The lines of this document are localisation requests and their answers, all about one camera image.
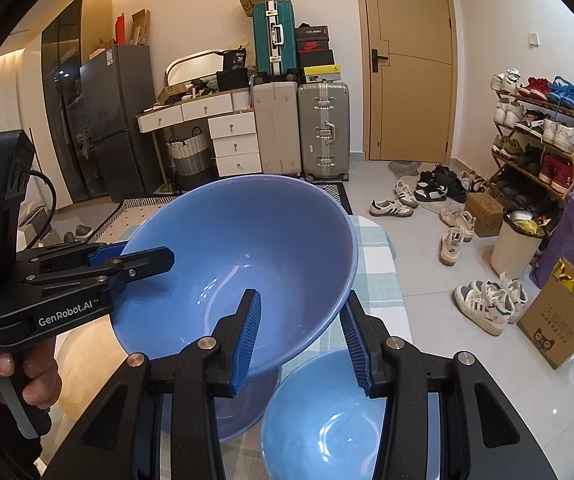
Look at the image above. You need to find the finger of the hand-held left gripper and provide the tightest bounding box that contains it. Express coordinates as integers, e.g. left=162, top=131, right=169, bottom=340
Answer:
left=19, top=246, right=176, bottom=306
left=27, top=241, right=130, bottom=273

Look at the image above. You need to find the purple bag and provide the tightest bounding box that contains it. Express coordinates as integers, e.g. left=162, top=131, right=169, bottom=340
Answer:
left=530, top=182, right=574, bottom=288

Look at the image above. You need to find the wooden door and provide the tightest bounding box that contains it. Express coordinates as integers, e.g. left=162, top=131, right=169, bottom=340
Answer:
left=359, top=0, right=458, bottom=163

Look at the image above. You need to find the blue bowl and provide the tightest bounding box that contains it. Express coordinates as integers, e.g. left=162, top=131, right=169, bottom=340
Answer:
left=259, top=347, right=393, bottom=480
left=109, top=175, right=360, bottom=443

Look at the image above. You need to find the white vanity desk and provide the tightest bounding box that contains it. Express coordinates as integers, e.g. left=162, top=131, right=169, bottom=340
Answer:
left=136, top=87, right=263, bottom=178

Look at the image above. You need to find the person's left hand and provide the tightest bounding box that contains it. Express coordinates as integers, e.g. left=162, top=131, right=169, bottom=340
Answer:
left=0, top=335, right=64, bottom=407

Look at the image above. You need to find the assorted racked shoes collection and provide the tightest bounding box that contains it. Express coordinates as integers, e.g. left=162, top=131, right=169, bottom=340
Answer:
left=490, top=67, right=574, bottom=206

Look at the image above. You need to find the oval mirror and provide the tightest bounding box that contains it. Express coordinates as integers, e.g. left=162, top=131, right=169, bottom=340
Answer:
left=163, top=49, right=225, bottom=88

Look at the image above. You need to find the silver suitcase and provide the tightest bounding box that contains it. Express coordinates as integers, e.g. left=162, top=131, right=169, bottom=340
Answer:
left=297, top=80, right=352, bottom=183

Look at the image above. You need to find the dark glass cabinet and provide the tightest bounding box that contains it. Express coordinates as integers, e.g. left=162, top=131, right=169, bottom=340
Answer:
left=41, top=0, right=112, bottom=206

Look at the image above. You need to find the loose sneakers group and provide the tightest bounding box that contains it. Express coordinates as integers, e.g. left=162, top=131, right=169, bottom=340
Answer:
left=369, top=162, right=530, bottom=337

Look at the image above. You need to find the brown cardboard box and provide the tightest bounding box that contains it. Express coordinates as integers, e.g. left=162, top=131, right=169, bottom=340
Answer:
left=464, top=192, right=505, bottom=238

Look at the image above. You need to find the black cable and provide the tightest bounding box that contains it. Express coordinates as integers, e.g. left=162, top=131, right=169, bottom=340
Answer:
left=27, top=170, right=58, bottom=251

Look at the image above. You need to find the white curtain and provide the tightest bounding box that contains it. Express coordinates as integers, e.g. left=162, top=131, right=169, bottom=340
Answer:
left=0, top=47, right=45, bottom=171

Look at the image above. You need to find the flat cardboard packaging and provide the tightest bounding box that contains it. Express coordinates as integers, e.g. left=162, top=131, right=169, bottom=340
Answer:
left=131, top=8, right=152, bottom=46

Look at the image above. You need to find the grey door mat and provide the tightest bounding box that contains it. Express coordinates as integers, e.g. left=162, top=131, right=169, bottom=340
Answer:
left=387, top=160, right=420, bottom=179

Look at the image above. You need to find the black storage box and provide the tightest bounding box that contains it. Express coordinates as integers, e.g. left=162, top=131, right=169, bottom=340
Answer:
left=216, top=70, right=254, bottom=90

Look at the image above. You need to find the yellow black shoe box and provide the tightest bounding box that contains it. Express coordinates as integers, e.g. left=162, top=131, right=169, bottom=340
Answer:
left=301, top=65, right=342, bottom=85

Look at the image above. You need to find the white trash bin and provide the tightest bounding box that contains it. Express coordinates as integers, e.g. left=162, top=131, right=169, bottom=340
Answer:
left=490, top=210, right=548, bottom=281

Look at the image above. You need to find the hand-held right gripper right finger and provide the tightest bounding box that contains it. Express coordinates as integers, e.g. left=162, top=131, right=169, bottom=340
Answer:
left=339, top=292, right=560, bottom=480

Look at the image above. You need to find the small cardboard box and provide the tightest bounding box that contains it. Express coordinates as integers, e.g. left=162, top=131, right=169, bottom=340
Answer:
left=157, top=85, right=188, bottom=103

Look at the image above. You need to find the woven laundry basket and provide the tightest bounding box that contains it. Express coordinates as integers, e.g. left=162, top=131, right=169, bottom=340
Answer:
left=167, top=127, right=213, bottom=192

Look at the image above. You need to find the black paper bag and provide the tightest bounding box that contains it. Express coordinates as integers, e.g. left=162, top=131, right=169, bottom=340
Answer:
left=222, top=49, right=248, bottom=72

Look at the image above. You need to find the grey refrigerator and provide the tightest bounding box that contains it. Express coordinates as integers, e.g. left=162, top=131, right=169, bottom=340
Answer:
left=78, top=44, right=163, bottom=202

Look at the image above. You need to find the plain black shoe box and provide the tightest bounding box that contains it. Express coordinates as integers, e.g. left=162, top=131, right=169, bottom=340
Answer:
left=299, top=50, right=335, bottom=68

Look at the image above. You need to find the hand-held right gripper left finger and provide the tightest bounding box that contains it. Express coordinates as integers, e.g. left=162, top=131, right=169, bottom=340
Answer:
left=39, top=287, right=263, bottom=480

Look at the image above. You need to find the black shoe box red label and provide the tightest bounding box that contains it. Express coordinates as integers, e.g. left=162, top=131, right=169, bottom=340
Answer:
left=295, top=24, right=330, bottom=41

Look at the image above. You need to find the beige suitcase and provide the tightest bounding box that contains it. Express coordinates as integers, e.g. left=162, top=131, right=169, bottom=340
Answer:
left=252, top=80, right=302, bottom=176

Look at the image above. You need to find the teal suitcase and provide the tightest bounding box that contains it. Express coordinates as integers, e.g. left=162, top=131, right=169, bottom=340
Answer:
left=252, top=0, right=298, bottom=78

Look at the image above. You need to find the large printed cardboard box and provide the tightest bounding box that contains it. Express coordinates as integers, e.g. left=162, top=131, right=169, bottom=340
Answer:
left=517, top=258, right=574, bottom=371

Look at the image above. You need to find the green checked tablecloth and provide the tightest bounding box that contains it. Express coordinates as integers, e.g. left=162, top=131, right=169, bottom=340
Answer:
left=54, top=210, right=413, bottom=480

